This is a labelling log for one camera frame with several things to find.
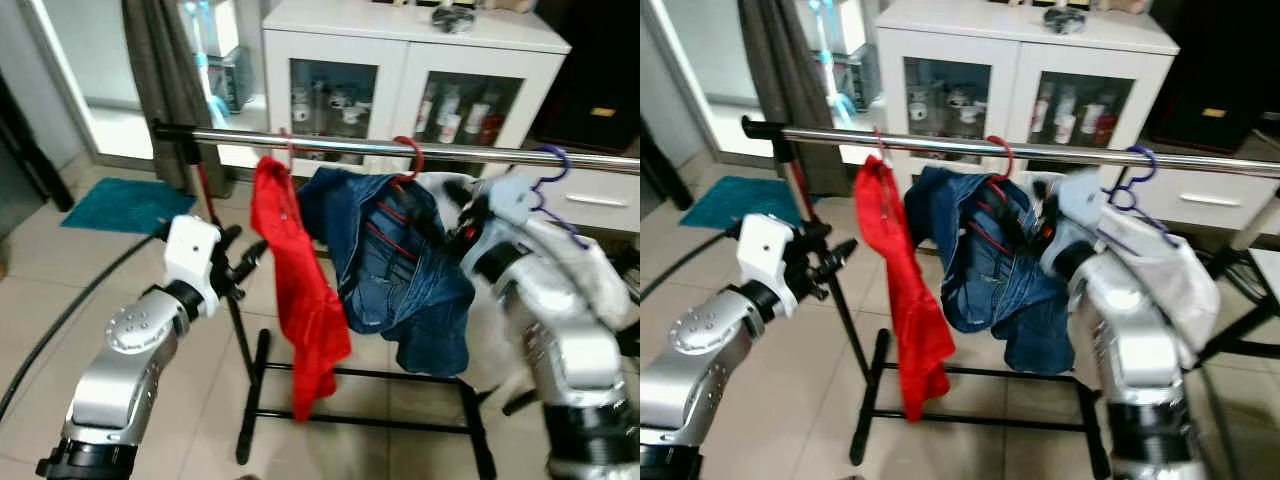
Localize purple plastic hanger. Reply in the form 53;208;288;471
1100;144;1187;248
526;144;593;251

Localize plain red garment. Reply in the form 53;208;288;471
853;155;957;424
249;155;353;423

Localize blue denim jeans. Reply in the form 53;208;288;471
905;165;1079;377
298;168;477;379

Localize teal floor mat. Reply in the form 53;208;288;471
678;176;793;231
60;177;197;237

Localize white garment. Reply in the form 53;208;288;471
1020;172;1223;353
420;172;637;336

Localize white drawer unit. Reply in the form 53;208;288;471
1148;165;1280;237
538;165;641;237

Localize grey curtain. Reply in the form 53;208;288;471
738;0;847;197
122;0;237;197

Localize white blue-lit appliance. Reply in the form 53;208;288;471
180;0;253;129
800;0;881;126

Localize white glass-door cabinet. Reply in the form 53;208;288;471
875;0;1182;153
262;0;572;167

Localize black speaker cabinet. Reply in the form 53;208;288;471
1142;0;1280;157
528;0;641;157

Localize small black round object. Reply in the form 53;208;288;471
1042;3;1089;36
431;5;477;37

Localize white table black legs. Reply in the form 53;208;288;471
1195;190;1280;369

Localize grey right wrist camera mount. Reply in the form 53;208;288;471
1043;185;1106;248
478;180;537;233

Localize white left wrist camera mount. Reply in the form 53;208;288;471
163;214;222;301
737;213;801;293

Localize black clothes rack chrome rail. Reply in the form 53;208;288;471
742;115;1280;480
150;120;641;480

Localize black cable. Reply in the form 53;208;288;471
640;228;743;303
0;230;173;423

